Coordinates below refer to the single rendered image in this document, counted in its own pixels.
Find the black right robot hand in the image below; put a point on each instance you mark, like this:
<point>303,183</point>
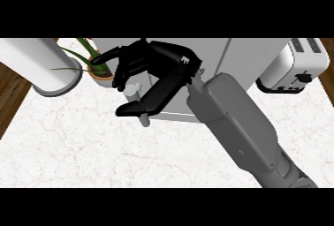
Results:
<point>167,67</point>

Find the white toaster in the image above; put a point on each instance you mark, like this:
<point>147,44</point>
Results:
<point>296,66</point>

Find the green potted plant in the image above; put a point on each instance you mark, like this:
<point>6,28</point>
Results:
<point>95,63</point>

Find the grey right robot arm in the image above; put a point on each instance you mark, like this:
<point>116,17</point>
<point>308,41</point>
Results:
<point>237,123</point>

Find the grey cabinet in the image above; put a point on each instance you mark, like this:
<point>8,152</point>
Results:
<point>256,58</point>

